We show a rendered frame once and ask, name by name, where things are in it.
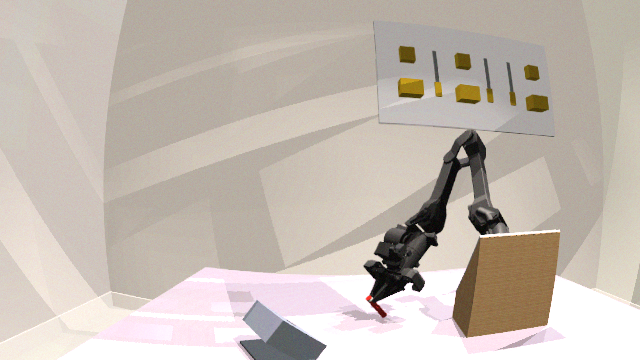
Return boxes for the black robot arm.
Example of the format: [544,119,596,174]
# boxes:
[374,130,509,268]

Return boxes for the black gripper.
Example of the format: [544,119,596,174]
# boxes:
[363,246,425,303]

